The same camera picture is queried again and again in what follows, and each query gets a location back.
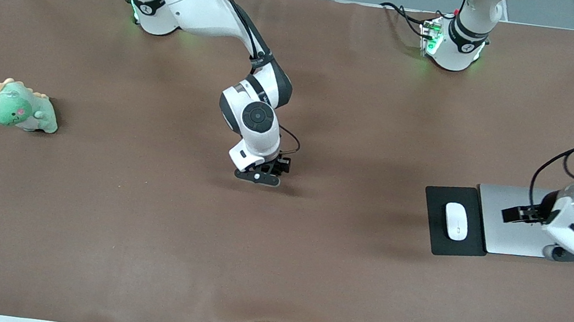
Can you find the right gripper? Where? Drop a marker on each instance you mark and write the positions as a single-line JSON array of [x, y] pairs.
[[279, 165]]

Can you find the black rectangular mouse pad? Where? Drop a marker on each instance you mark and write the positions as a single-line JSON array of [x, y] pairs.
[[434, 224]]

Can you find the silver closed laptop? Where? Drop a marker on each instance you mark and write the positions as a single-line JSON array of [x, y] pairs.
[[510, 237]]

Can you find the brown table cover sheet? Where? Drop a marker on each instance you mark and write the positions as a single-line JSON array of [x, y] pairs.
[[144, 231]]

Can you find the connector box with green light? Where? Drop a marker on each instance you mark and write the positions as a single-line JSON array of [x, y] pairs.
[[432, 36]]

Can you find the green dinosaur plush toy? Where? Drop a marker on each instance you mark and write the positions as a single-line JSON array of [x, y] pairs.
[[17, 106]]

